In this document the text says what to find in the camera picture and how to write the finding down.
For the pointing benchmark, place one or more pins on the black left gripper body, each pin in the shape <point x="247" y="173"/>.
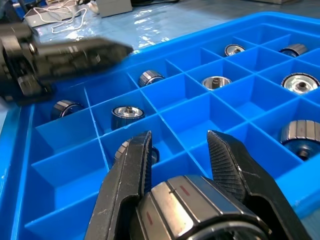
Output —
<point x="17" y="62"/>

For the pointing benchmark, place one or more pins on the blue compartment tray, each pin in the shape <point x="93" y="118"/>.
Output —
<point x="75" y="195"/>
<point x="175" y="22"/>

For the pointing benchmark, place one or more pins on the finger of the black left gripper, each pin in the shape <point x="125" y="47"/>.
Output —
<point x="75" y="57"/>

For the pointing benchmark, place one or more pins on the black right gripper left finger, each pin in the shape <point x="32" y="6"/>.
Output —
<point x="125" y="175"/>

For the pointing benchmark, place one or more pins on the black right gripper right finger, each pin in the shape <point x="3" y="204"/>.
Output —
<point x="240" y="170"/>

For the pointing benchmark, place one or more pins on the grey box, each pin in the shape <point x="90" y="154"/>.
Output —
<point x="113" y="7"/>

